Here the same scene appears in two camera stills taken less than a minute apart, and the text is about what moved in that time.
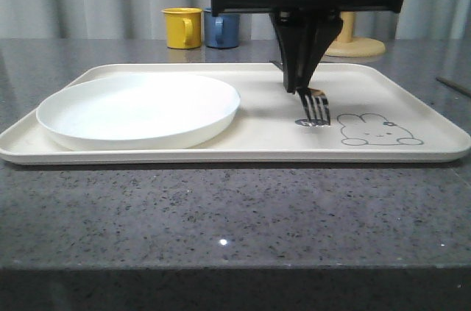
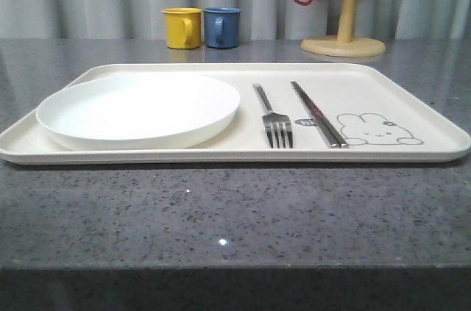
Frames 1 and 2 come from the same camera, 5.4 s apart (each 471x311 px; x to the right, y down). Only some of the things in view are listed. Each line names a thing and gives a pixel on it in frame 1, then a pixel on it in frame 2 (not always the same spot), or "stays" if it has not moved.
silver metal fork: (316, 106) to (276, 123)
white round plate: (139, 112) stays
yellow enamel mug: (183, 27) stays
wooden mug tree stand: (346, 45) stays
